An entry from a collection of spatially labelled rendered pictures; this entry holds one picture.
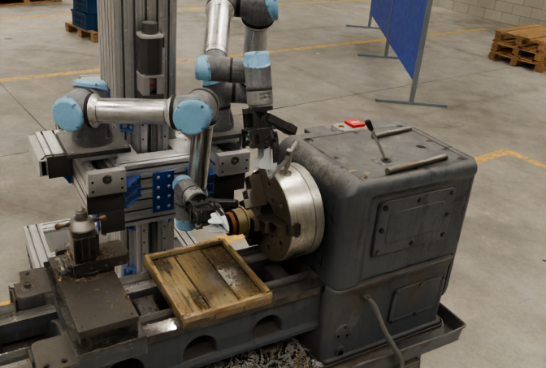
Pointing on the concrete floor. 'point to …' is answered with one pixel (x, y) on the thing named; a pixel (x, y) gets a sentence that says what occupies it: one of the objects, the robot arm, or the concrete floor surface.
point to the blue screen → (404, 13)
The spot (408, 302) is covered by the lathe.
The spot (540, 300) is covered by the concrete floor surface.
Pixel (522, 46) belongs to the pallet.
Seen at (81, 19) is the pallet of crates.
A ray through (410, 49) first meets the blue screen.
